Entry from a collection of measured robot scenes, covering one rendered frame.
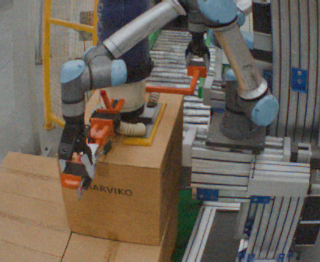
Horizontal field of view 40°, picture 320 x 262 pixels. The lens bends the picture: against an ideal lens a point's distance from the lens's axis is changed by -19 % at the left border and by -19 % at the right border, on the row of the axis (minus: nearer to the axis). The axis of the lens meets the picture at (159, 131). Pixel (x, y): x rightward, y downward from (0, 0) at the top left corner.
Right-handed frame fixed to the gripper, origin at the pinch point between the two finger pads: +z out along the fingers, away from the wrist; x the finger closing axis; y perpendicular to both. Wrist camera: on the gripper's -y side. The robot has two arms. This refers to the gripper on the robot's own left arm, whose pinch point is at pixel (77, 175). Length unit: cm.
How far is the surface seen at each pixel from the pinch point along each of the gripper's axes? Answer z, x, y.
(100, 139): -0.7, -2.2, 21.5
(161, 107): 11, -13, 72
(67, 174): -2.1, 2.2, -3.2
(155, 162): 12.8, -17.7, 33.2
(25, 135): 85, 106, 163
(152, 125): 11, -13, 56
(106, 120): -2.7, -1.5, 31.3
